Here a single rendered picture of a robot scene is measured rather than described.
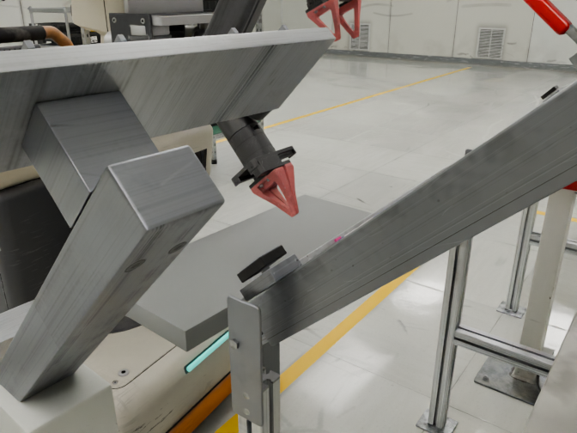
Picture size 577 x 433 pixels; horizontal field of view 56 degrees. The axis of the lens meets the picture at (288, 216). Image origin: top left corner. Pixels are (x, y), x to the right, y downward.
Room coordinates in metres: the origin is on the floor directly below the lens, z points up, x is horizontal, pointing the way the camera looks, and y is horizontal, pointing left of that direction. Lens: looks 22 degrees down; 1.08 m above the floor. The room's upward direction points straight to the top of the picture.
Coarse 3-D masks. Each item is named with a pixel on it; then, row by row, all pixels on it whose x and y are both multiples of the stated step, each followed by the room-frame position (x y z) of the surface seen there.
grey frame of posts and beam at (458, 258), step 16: (448, 256) 1.13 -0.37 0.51; (464, 256) 1.11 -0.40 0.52; (448, 272) 1.13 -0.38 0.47; (464, 272) 1.11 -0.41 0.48; (448, 288) 1.13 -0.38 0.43; (464, 288) 1.13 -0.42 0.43; (448, 304) 1.12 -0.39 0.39; (448, 320) 1.13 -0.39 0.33; (448, 336) 1.12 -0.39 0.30; (448, 352) 1.11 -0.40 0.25; (448, 368) 1.11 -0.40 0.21; (272, 384) 0.53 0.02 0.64; (448, 384) 1.12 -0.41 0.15; (272, 400) 0.53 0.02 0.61; (432, 400) 1.13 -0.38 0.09; (448, 400) 1.13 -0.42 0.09; (240, 416) 0.53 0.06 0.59; (272, 416) 0.53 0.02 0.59; (432, 416) 1.13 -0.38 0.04; (240, 432) 0.53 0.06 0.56; (256, 432) 0.52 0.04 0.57; (272, 432) 0.53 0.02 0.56
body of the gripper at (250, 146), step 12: (240, 132) 0.82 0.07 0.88; (252, 132) 0.82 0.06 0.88; (240, 144) 0.82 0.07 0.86; (252, 144) 0.81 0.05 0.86; (264, 144) 0.82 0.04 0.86; (240, 156) 0.82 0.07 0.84; (252, 156) 0.80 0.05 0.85; (264, 156) 0.79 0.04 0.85; (288, 156) 0.85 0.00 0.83; (252, 168) 0.77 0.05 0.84; (240, 180) 0.79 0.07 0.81
